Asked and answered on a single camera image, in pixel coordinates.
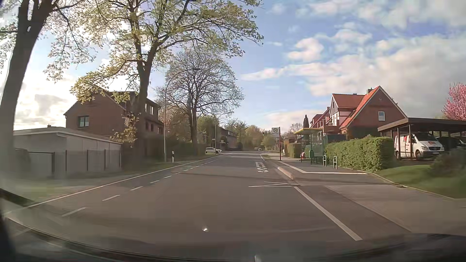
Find brick building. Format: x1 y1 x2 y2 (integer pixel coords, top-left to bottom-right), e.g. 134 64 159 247
214 125 239 150

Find row of trees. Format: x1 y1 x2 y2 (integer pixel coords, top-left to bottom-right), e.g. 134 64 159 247
224 117 303 150

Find bare branched tree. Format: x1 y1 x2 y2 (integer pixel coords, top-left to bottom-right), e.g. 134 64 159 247
156 49 245 156

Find bus stop sign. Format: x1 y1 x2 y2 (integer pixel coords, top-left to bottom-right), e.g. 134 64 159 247
271 127 282 161

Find small green hedge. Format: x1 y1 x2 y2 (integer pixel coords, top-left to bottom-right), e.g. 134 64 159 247
284 142 303 159

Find dark hedge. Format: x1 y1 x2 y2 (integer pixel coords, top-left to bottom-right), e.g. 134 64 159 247
122 135 207 162

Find grey asphalt road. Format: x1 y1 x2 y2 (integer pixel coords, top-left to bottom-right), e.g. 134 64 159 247
4 151 412 260

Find bus shelter with yellow roof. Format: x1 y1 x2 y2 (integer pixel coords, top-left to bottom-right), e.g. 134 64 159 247
294 127 325 165

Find tall leafy tree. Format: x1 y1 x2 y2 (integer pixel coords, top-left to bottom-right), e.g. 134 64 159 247
47 0 264 161

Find car's own bonnet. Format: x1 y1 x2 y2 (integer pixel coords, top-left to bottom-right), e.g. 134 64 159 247
0 209 466 262

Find road markings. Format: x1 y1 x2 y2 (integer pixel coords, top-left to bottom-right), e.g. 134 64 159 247
4 152 368 242

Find dark brick house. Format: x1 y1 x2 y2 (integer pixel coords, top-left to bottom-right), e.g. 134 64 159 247
63 90 165 146

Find trimmed green hedge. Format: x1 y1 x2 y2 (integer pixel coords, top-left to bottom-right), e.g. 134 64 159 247
325 136 397 173

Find red brick gabled house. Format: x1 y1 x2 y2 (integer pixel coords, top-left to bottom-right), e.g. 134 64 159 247
310 85 408 140

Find grey metal fence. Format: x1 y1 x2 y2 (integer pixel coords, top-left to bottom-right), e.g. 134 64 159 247
15 148 122 179

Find grass verge with path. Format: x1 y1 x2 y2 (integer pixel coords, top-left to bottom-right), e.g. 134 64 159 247
0 154 226 208

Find grey paved pavement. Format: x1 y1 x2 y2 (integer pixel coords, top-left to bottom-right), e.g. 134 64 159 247
263 152 466 236

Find grey flat-roofed garage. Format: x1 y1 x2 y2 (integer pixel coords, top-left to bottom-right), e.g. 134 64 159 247
13 125 122 174

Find white van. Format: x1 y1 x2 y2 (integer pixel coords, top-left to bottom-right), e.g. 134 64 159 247
394 132 445 161

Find dark flat-roofed carport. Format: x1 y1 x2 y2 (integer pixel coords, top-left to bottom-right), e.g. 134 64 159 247
377 117 466 161

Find green lawn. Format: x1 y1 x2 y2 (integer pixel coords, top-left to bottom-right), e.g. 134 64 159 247
375 164 466 199

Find dark parked car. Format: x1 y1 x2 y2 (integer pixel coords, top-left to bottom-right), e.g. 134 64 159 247
435 136 466 152

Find dark green bush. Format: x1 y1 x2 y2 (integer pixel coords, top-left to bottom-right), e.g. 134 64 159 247
430 147 466 177

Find thick dark tree trunk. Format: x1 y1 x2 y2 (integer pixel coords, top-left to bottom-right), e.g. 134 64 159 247
0 0 60 175

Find pink blossoming tree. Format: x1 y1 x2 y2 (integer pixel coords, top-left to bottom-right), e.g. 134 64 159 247
442 82 466 121

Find lamp post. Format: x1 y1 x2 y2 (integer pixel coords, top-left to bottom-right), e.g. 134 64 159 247
162 68 203 163

